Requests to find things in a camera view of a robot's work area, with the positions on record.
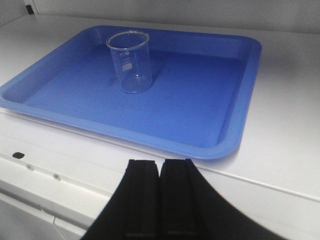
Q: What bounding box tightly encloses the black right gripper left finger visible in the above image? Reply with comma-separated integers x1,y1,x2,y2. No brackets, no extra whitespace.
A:
82,159,159,240

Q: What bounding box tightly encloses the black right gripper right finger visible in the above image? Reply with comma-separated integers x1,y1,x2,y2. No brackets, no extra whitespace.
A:
160,159,282,240

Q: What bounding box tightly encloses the clear glass beaker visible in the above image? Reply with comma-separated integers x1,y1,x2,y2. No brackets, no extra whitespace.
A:
106,30,153,94

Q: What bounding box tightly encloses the blue plastic tray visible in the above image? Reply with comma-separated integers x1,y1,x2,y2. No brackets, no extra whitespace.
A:
0,25,262,160

